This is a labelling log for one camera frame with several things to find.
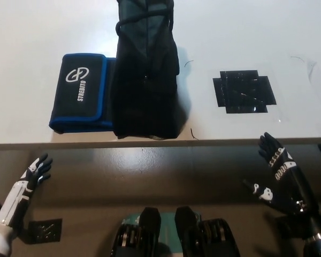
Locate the black tape cross marker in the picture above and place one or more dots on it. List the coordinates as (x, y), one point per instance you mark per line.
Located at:
(243, 93)

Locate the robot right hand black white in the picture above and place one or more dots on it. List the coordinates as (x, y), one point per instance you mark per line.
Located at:
(297, 190)

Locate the black tape floor marker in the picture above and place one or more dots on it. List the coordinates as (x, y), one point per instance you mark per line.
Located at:
(46, 230)

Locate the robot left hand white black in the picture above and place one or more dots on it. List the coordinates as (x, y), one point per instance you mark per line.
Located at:
(18, 192)

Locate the black pouch notebook blue trim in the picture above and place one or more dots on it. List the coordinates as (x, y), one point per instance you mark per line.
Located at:
(77, 88)

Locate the thin black thread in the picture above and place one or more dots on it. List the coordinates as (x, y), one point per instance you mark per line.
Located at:
(297, 57)
(187, 62)
(192, 134)

